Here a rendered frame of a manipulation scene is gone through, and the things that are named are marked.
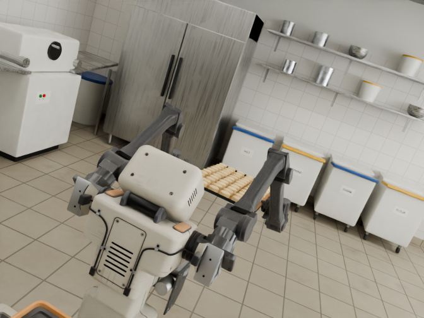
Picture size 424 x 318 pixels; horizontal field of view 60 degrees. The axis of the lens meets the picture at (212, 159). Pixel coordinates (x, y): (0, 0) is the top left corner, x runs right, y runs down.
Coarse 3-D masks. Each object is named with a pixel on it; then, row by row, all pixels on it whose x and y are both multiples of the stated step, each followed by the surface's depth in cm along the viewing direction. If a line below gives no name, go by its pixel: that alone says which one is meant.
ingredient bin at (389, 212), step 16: (384, 176) 466; (384, 192) 435; (400, 192) 430; (416, 192) 450; (368, 208) 470; (384, 208) 437; (400, 208) 432; (416, 208) 428; (368, 224) 447; (384, 224) 441; (400, 224) 436; (416, 224) 431; (400, 240) 440
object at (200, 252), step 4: (200, 244) 101; (204, 244) 99; (200, 248) 100; (204, 248) 98; (196, 252) 98; (200, 252) 99; (204, 252) 98; (196, 256) 96; (200, 256) 97; (192, 260) 97; (196, 260) 96; (200, 260) 98; (192, 264) 97; (196, 264) 96; (200, 264) 99; (196, 268) 99; (196, 272) 99
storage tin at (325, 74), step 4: (324, 68) 457; (328, 68) 455; (320, 72) 462; (324, 72) 457; (328, 72) 456; (332, 72) 458; (320, 76) 461; (324, 76) 458; (328, 76) 458; (316, 80) 466; (320, 80) 461; (324, 80) 459; (328, 80) 461; (320, 84) 462; (324, 84) 461; (328, 84) 465
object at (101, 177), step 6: (102, 168) 116; (90, 174) 115; (96, 174) 114; (102, 174) 115; (108, 174) 116; (90, 180) 112; (96, 180) 113; (102, 180) 114; (108, 180) 116; (114, 180) 118; (96, 186) 111; (102, 186) 113; (102, 192) 110
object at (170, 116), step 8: (168, 104) 147; (168, 112) 144; (176, 112) 145; (160, 120) 140; (168, 120) 142; (176, 120) 147; (152, 128) 136; (160, 128) 138; (168, 128) 153; (176, 128) 151; (144, 136) 132; (152, 136) 134; (128, 144) 128; (136, 144) 129; (144, 144) 131; (112, 152) 123; (120, 152) 126; (128, 152) 126; (128, 160) 123; (120, 168) 120
